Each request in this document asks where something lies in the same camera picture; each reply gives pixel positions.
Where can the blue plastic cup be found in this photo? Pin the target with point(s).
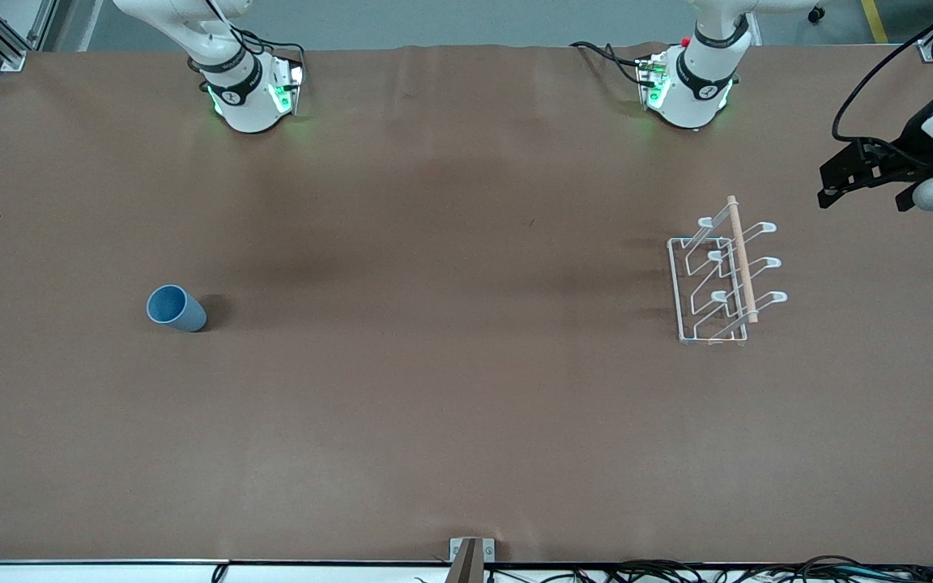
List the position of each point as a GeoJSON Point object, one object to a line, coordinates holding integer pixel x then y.
{"type": "Point", "coordinates": [183, 314]}

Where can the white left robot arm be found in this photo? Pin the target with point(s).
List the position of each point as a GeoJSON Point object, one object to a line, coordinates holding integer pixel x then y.
{"type": "Point", "coordinates": [697, 97]}

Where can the silver base connector plate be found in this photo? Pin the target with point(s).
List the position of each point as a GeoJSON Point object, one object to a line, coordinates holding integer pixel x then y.
{"type": "Point", "coordinates": [295, 85]}

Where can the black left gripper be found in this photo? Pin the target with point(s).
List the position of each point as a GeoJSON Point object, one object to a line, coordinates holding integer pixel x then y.
{"type": "Point", "coordinates": [913, 139]}

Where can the brown post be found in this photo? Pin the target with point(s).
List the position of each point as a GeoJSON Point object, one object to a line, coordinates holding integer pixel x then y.
{"type": "Point", "coordinates": [465, 567]}

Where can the brown table cover sheet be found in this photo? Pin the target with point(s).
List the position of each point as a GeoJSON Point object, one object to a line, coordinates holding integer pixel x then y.
{"type": "Point", "coordinates": [434, 405]}

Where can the black caster wheel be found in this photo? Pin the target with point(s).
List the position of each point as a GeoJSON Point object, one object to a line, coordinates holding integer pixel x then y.
{"type": "Point", "coordinates": [817, 14]}

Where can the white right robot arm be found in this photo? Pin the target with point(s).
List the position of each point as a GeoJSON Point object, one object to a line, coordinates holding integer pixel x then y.
{"type": "Point", "coordinates": [248, 105]}

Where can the silver metal bracket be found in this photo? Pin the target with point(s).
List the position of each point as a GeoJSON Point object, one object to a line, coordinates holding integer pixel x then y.
{"type": "Point", "coordinates": [488, 551]}

